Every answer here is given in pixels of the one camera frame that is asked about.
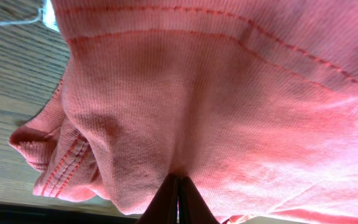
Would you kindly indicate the red polo shirt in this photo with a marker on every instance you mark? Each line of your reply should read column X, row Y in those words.
column 256, row 101

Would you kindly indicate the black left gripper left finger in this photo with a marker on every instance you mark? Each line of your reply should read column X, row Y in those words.
column 163, row 208

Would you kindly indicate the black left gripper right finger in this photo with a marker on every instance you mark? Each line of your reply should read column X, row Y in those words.
column 192, row 208

